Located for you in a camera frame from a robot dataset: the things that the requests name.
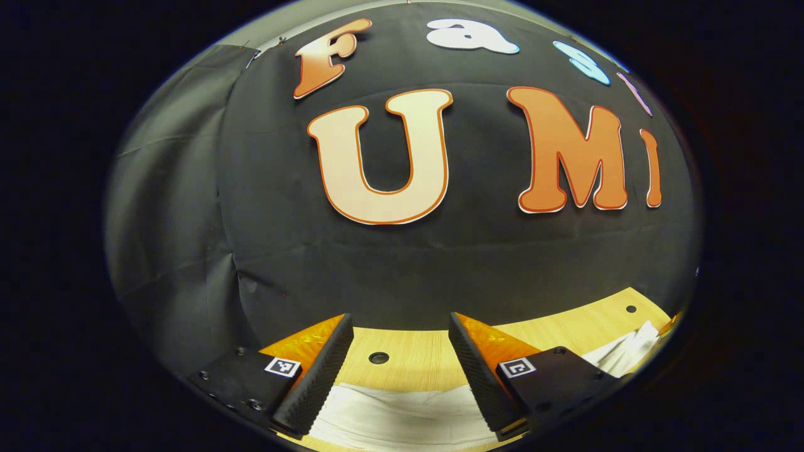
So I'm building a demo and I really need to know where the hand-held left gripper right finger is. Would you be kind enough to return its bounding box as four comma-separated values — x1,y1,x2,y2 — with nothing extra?
448,312,635,442

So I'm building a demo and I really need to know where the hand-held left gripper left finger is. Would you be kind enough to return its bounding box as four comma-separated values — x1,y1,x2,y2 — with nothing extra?
188,313,354,438

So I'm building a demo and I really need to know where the black backdrop cloth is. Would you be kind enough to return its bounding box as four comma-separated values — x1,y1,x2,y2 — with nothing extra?
104,0,703,384

